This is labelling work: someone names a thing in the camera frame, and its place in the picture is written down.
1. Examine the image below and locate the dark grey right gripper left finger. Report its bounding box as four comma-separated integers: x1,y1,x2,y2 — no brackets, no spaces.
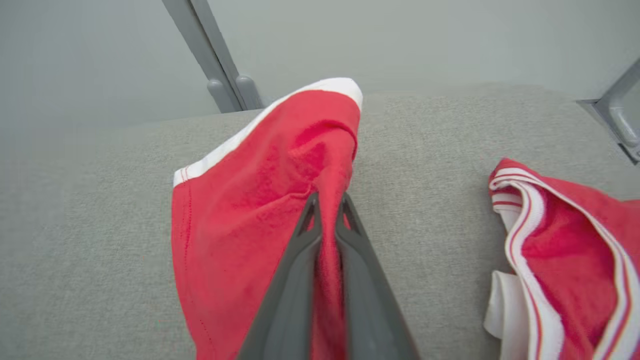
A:
237,192,323,360

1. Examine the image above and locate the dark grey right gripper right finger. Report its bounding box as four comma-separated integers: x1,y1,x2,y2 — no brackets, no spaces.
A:
334,192,421,360

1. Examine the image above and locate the red shorts white trim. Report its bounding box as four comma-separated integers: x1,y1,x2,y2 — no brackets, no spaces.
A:
171,77,363,360

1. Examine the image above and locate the red Bulls jersey white trim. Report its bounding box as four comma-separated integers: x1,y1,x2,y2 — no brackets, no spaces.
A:
483,157,640,360

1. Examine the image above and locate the grey fabric sofa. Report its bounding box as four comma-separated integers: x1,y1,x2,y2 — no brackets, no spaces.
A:
0,82,640,360

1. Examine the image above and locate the black caster wheel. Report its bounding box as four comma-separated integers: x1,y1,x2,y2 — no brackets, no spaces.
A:
576,57,640,166

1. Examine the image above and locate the grey partition post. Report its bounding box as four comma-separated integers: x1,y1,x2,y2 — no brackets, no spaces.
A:
161,0,266,114

